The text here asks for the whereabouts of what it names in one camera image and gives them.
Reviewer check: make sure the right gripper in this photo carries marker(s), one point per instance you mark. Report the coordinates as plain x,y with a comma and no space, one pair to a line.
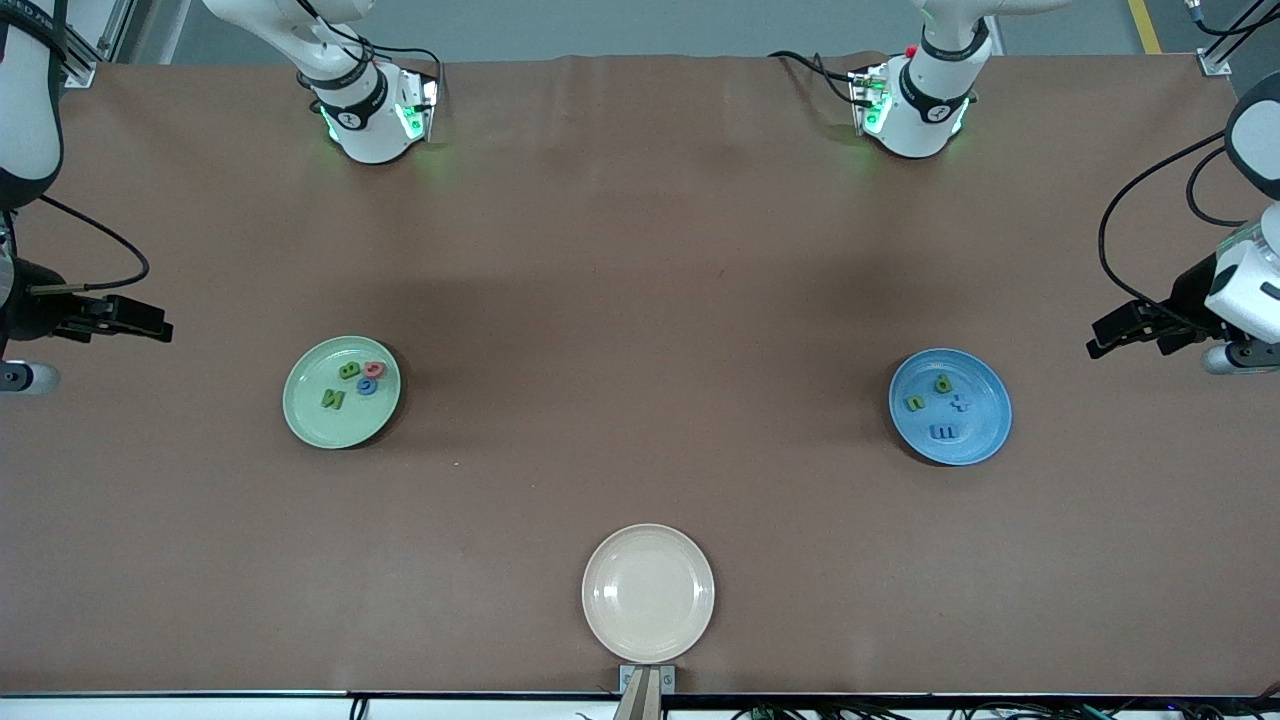
28,310

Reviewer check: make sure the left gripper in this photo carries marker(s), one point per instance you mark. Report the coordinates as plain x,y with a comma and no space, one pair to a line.
1183,296

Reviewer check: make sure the blue foam letter m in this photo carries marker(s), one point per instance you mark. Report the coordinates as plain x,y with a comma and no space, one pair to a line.
944,433

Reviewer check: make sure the green foam letter B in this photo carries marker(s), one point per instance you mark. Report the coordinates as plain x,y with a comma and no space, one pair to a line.
350,370

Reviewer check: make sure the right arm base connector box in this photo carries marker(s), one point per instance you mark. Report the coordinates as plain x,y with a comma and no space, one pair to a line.
418,105

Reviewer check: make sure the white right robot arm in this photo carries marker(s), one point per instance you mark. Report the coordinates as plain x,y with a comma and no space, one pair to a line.
365,125

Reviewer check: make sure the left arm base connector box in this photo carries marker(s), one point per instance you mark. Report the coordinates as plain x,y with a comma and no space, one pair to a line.
868,100

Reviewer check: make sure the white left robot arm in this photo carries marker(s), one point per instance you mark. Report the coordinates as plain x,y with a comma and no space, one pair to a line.
920,110

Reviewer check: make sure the blue plate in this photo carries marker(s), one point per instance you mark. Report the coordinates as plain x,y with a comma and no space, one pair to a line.
980,440

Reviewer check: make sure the light green plate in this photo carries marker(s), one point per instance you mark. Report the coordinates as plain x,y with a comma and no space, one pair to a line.
320,430

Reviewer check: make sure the brown table cover sheet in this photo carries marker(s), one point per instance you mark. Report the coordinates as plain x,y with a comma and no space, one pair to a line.
640,230

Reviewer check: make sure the beige plate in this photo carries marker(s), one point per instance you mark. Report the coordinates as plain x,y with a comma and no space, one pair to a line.
648,593

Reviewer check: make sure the beige mounting bar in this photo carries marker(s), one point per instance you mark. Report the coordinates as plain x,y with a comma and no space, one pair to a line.
640,700

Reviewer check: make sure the aluminium frame profile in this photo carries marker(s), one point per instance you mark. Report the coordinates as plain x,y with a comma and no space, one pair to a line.
95,70
1215,62

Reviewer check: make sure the small metal bracket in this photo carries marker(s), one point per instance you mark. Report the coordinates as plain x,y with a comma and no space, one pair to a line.
628,680

